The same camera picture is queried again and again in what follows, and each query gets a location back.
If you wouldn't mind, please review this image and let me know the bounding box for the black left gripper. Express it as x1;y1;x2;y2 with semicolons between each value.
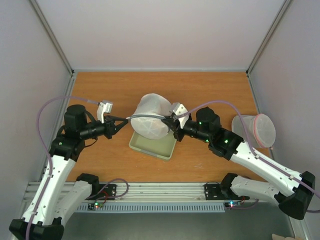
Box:
80;114;128;140

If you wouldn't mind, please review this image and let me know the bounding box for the white mesh laundry bag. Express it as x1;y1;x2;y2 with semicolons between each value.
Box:
129;93;172;140

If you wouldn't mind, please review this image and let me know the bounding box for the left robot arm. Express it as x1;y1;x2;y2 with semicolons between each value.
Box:
9;101;128;240

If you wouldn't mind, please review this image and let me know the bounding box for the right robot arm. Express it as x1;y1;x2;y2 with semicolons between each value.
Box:
162;107;316;220

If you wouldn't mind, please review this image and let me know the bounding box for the pink-rimmed mesh laundry bag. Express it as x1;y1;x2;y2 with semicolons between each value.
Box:
231;114;276;149

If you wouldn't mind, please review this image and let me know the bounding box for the green plastic basket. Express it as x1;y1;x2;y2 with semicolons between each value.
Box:
129;132;177;162

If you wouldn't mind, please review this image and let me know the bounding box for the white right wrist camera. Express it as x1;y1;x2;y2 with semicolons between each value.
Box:
171;102;189;129

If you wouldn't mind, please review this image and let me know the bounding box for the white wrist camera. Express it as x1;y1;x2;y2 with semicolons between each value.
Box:
171;102;189;129
96;100;113;124

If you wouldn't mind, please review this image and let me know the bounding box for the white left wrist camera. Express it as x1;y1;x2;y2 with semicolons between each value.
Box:
96;100;113;124

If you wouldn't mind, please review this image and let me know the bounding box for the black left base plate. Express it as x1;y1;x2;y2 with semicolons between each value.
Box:
86;184;117;201

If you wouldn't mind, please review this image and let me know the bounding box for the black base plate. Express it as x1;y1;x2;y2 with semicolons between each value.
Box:
203;182;250;201
86;184;117;201

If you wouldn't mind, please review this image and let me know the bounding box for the aluminium front rail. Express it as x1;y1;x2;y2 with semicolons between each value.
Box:
22;159;297;203

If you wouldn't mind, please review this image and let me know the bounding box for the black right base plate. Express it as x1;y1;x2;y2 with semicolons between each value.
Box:
203;182;250;201

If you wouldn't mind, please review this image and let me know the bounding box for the grey slotted cable duct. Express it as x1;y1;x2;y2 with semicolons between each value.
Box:
75;202;225;214

